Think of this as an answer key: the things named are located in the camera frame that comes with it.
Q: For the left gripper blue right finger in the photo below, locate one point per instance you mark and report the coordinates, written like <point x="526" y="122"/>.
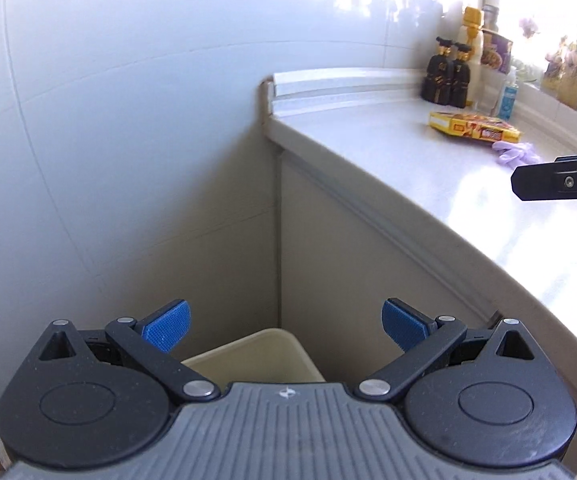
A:
<point x="405" y="325"/>

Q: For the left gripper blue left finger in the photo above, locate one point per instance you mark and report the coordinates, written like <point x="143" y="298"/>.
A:
<point x="167" y="326"/>

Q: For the purple rubber glove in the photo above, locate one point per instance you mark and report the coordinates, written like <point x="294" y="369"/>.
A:
<point x="516" y="154"/>

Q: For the yellow food box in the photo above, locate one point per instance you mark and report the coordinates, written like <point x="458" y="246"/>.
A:
<point x="474" y="126"/>

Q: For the beige plastic trash bin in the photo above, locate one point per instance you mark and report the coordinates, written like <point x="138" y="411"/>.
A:
<point x="271" y="356"/>

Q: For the beige cabinet door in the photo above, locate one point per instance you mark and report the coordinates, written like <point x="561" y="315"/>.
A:
<point x="337" y="269"/>

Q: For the dried flowers on sill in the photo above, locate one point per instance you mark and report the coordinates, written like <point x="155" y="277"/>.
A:
<point x="560" y="76"/>

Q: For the small blue spray bottle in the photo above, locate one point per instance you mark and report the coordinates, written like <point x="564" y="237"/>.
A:
<point x="508" y="96"/>

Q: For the purple noodle package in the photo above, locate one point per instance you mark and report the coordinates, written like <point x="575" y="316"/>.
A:
<point x="497" y="51"/>

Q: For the hanging garlic bunch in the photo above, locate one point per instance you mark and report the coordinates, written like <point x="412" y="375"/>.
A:
<point x="529" y="28"/>

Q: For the dark sauce bottle right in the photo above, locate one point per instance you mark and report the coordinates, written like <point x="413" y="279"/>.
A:
<point x="461" y="77"/>

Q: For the dark sauce bottle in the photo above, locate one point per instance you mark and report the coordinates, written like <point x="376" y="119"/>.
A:
<point x="461" y="77"/>
<point x="436" y="85"/>

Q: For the dark sauce bottle left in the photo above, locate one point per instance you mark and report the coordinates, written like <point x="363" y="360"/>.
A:
<point x="436" y="85"/>

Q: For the white bottle yellow cap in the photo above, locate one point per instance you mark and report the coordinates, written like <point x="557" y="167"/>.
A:
<point x="471" y="33"/>

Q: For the metal flask bottle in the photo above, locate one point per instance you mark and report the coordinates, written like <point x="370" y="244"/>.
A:
<point x="490" y="17"/>

